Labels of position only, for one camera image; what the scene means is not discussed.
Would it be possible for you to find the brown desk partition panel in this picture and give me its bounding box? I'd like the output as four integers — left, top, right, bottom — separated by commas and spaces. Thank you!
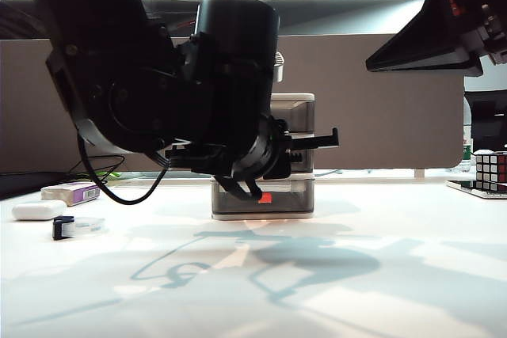
0, 33, 465, 172

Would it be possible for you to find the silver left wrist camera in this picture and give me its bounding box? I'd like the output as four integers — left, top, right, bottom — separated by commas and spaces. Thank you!
273, 51, 287, 84

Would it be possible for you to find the black rubiks cube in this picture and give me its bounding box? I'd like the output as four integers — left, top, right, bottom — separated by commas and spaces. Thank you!
475, 150, 507, 192

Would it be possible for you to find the purple white tissue pack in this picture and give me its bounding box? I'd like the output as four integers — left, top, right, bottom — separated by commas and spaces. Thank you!
40, 181, 102, 207

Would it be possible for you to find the transparent tape roll blue cutter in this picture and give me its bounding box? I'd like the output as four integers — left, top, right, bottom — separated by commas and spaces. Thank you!
52, 215, 106, 241

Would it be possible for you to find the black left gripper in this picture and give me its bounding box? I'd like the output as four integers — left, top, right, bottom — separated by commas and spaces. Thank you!
164, 115, 341, 180

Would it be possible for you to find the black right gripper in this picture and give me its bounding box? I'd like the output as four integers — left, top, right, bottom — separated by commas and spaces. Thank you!
366, 0, 507, 78

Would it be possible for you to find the black desk cable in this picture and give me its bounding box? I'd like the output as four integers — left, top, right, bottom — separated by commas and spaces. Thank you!
69, 154, 126, 187

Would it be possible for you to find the white earbuds case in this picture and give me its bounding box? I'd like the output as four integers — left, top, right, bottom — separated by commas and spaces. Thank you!
11, 199, 67, 222

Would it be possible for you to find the black laptop bag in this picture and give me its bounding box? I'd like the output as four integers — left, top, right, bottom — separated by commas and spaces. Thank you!
0, 171, 80, 201

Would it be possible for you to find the white flat phone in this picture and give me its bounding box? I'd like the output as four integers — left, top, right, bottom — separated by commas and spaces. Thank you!
445, 179, 507, 200

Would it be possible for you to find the three-drawer translucent grey organizer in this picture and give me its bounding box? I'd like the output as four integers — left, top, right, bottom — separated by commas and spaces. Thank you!
211, 92, 317, 221

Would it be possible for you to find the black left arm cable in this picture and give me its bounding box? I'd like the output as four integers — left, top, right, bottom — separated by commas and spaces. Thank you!
76, 131, 172, 206

